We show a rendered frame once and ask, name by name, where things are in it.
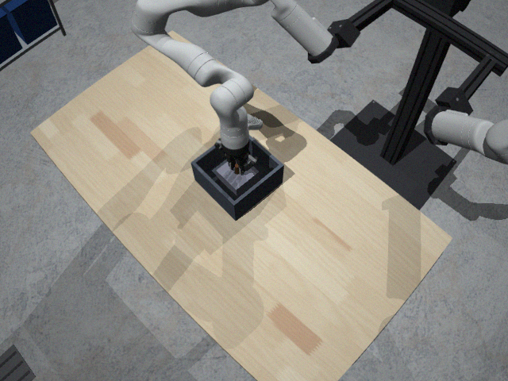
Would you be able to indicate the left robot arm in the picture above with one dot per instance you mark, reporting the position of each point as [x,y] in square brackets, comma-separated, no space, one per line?
[484,137]

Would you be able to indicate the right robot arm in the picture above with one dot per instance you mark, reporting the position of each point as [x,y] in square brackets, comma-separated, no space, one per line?
[149,22]

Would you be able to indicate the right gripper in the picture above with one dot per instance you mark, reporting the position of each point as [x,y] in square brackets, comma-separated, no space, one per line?
[237,155]

